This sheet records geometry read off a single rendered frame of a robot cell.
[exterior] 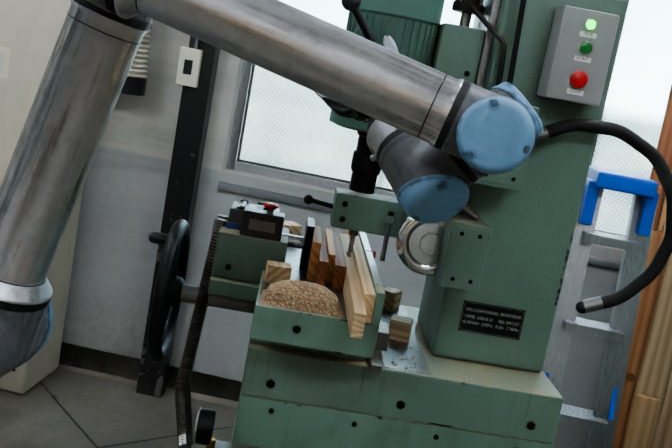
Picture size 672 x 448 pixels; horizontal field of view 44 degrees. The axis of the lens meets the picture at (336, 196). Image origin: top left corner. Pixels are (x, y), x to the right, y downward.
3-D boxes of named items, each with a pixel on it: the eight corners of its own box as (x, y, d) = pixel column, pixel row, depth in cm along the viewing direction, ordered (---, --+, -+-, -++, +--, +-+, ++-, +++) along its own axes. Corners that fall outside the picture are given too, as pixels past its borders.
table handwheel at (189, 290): (136, 321, 148) (142, 384, 171) (249, 339, 149) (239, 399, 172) (172, 188, 165) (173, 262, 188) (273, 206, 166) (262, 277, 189)
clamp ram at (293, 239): (271, 254, 173) (278, 212, 172) (306, 260, 173) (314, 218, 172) (269, 265, 164) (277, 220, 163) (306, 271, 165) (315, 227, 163)
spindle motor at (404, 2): (327, 119, 172) (355, -34, 168) (411, 135, 173) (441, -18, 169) (329, 127, 155) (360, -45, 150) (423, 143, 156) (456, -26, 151)
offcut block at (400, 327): (409, 337, 170) (413, 318, 169) (407, 343, 166) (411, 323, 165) (389, 332, 171) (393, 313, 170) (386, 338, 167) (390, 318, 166)
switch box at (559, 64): (535, 95, 153) (555, 6, 151) (588, 105, 154) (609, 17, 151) (545, 96, 147) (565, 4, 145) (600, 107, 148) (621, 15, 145)
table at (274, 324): (226, 247, 199) (230, 223, 198) (353, 269, 201) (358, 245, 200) (192, 330, 139) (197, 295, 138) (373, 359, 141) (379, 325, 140)
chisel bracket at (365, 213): (327, 227, 171) (335, 186, 169) (395, 238, 171) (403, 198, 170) (328, 234, 163) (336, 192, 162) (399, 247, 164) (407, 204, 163)
